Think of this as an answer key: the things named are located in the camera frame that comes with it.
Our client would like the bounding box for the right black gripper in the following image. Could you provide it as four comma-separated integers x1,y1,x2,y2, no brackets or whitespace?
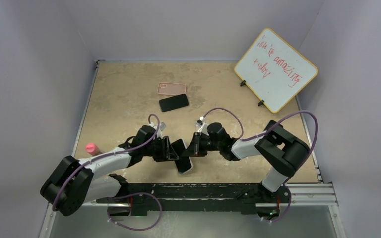
183,132,222,157

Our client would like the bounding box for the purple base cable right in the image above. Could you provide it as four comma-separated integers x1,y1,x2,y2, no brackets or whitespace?
260,187,293,225

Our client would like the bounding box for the pink phone case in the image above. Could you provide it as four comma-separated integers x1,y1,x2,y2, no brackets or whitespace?
157,82,187,96

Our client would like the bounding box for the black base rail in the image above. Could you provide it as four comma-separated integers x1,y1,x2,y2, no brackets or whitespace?
97,183,291,218

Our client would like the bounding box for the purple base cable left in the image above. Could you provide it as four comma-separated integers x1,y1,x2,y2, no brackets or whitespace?
107,191,163,232

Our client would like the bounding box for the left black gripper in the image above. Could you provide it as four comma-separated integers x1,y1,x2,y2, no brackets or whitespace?
142,136,178,162

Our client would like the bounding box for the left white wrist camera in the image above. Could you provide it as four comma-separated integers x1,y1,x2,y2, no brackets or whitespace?
153,122,167,137

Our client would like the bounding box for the black phone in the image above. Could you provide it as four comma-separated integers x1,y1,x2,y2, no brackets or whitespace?
159,94,189,112
171,139,193,174

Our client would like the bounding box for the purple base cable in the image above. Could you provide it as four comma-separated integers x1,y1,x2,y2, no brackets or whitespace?
260,187,293,225
107,191,163,232

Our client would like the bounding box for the grey clear phone case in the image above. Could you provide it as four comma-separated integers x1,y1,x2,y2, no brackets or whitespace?
177,139,194,175

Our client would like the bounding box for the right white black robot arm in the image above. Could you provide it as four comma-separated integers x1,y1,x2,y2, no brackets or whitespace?
180,120,310,202

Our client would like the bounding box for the white board yellow frame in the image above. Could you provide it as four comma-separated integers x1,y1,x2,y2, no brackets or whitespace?
234,28,318,113

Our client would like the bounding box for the pink bottle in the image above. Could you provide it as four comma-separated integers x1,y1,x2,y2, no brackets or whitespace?
85,143,101,156

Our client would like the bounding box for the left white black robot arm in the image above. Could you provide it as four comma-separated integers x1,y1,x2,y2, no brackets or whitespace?
40,125,184,216

